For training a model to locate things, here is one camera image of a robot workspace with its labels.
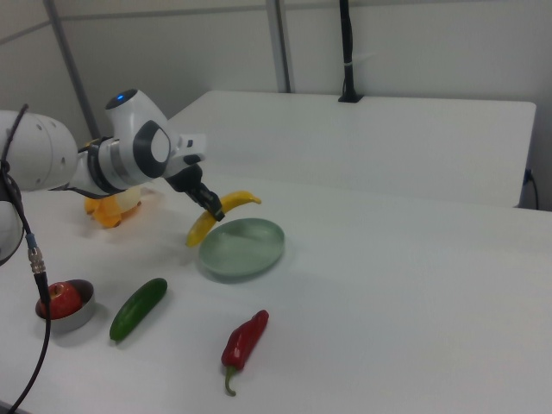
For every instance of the black linkage gripper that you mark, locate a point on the black linkage gripper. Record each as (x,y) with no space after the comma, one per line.
(187,181)

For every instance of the yellow banana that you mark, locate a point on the yellow banana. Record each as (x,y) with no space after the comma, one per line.
(202,226)

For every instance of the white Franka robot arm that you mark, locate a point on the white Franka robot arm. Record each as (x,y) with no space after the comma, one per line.
(129,125)

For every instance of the pale green plastic plate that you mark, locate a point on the pale green plastic plate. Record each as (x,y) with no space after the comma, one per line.
(243,250)

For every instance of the orange plush toy with tag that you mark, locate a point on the orange plush toy with tag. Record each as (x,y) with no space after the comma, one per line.
(110,215)

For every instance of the dark green cucumber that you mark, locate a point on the dark green cucumber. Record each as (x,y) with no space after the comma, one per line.
(136,312)

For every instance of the red chili pepper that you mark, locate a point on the red chili pepper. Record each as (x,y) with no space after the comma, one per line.
(241,340)

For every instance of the white rectangular table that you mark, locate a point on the white rectangular table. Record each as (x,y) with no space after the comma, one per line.
(366,142)

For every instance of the small metal bowl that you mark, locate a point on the small metal bowl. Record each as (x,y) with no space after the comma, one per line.
(79,317)

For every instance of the red apple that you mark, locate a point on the red apple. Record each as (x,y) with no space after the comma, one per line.
(64,299)

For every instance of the grey partition post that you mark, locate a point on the grey partition post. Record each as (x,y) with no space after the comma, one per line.
(71,64)
(279,43)

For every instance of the black camera pole clamp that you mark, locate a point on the black camera pole clamp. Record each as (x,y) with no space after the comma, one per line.
(348,52)

